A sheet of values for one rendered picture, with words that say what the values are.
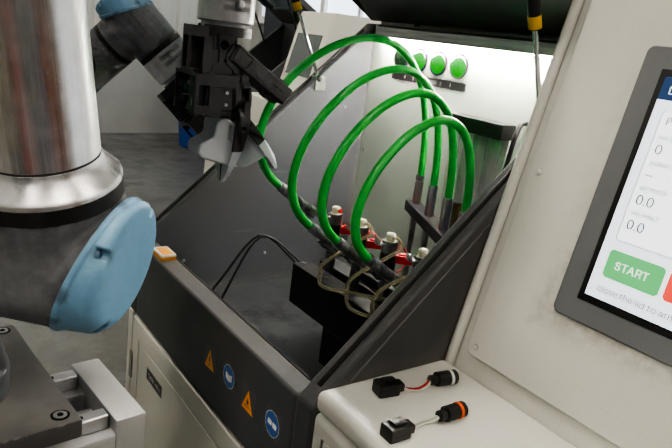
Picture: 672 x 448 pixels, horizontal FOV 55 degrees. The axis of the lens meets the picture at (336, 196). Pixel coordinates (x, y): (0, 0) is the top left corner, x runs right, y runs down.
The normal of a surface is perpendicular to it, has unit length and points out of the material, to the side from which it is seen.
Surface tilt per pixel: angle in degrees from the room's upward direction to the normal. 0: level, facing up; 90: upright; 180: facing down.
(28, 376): 0
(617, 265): 76
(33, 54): 101
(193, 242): 90
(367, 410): 0
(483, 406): 0
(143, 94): 90
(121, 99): 90
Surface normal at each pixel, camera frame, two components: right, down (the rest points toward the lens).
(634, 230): -0.76, -0.19
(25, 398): 0.12, -0.96
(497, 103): -0.81, 0.04
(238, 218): 0.57, 0.26
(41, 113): 0.42, 0.44
